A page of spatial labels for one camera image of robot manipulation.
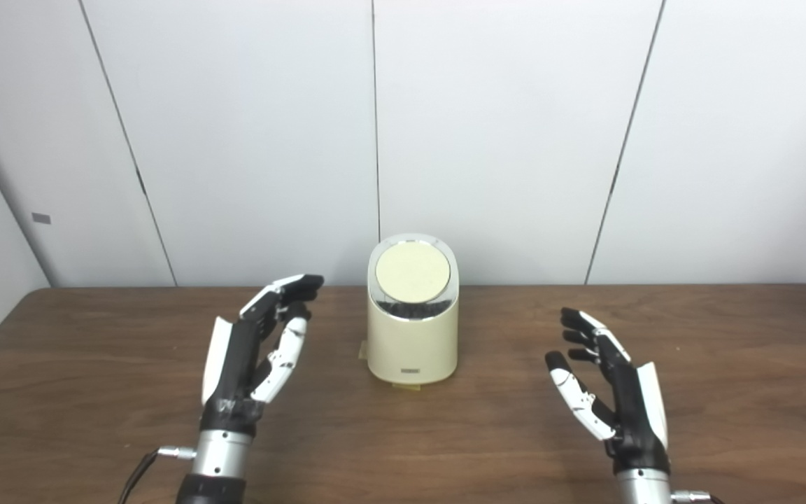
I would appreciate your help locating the small grey wall label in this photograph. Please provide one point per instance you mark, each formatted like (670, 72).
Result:
(40, 218)

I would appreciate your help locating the small yellow tape piece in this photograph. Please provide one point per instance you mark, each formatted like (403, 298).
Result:
(362, 351)

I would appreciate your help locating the round cream bin lid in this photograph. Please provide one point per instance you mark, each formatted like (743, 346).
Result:
(413, 271)

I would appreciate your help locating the wide yellow tape strip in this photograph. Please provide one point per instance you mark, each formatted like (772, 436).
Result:
(407, 386)

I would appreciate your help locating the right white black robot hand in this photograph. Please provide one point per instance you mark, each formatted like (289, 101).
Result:
(637, 413)

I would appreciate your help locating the cream-colored desktop bin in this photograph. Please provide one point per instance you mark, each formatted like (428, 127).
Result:
(411, 346)

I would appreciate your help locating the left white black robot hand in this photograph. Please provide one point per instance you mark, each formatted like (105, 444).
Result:
(235, 371)

